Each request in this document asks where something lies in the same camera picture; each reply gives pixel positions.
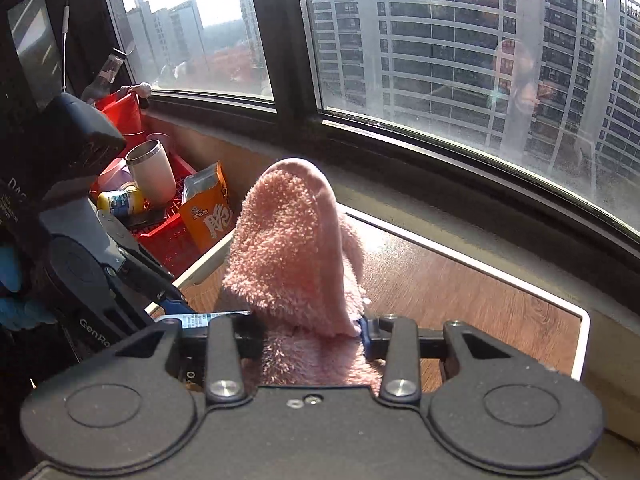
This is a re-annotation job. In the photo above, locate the red plastic basket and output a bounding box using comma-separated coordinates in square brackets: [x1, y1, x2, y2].
[90, 88, 201, 275]

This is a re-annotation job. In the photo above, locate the yellow capped small bottle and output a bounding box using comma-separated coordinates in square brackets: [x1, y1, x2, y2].
[96, 185, 144, 218]

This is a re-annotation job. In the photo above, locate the white framed wooden tray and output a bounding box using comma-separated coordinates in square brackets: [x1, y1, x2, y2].
[144, 202, 591, 382]

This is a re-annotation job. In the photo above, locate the white blue bottle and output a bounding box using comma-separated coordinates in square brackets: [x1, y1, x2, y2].
[156, 311, 250, 330]

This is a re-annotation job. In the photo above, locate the pink steel tumbler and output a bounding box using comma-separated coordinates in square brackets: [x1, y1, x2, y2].
[125, 140, 177, 207]

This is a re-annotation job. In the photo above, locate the clear glass bottle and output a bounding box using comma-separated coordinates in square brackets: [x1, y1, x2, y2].
[80, 48, 127, 105]

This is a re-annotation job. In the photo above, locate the pink fluffy slipper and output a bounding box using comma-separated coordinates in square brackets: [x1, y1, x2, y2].
[216, 158, 384, 391]

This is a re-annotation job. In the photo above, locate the orange snack bag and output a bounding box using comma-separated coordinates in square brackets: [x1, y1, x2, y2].
[179, 162, 236, 252]

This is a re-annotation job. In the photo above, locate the pink plastic cup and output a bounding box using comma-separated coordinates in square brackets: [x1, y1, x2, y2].
[96, 157, 134, 193]

